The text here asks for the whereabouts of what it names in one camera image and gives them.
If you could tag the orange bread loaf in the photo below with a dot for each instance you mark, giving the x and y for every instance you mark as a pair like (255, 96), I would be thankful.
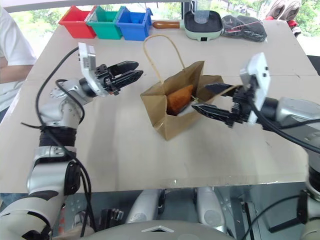
(178, 98)

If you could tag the green plastic bin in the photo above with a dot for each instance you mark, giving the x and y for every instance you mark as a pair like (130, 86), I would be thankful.
(105, 28)

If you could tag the clear plastic measuring cup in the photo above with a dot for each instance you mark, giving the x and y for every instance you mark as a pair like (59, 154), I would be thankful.
(201, 11)

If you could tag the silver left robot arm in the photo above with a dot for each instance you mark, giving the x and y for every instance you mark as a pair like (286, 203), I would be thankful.
(47, 113)

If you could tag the silver robot thigh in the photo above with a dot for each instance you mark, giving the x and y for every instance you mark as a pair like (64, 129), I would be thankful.
(211, 207)
(143, 206)

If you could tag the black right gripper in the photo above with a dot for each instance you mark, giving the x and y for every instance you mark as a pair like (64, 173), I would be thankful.
(241, 107)

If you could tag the small black clamp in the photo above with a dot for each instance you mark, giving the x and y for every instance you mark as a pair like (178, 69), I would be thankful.
(112, 214)

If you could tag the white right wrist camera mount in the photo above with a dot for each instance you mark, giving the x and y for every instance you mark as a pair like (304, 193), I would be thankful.
(260, 80)

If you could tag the black plastic bag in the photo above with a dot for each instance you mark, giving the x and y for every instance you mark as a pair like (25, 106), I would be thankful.
(246, 28)

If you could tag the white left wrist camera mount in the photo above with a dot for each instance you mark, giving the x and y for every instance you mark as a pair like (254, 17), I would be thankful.
(89, 62)

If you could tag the pair of grey shoes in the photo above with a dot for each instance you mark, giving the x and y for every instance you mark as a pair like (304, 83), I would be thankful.
(287, 10)

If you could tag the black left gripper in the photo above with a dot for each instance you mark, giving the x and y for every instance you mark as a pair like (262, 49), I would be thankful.
(106, 77)

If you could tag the light green electric pan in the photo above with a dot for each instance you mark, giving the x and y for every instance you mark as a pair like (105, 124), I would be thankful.
(195, 31)

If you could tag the red plastic bin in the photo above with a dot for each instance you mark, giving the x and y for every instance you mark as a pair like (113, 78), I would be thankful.
(75, 27)

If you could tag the person in white shirt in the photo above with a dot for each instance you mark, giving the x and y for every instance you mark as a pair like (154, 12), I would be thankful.
(12, 50)

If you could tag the blue plastic bin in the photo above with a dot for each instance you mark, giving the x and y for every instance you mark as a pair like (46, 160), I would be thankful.
(131, 30)

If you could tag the brown paper bag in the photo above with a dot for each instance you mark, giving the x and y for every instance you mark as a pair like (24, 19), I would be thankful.
(160, 120)

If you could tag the silver robot torso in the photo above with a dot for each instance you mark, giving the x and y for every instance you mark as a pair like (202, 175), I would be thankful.
(160, 232)

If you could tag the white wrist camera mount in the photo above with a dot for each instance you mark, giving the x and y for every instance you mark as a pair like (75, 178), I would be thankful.
(260, 80)
(89, 62)

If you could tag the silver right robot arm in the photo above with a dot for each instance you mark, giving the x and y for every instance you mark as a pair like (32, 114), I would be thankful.
(287, 110)

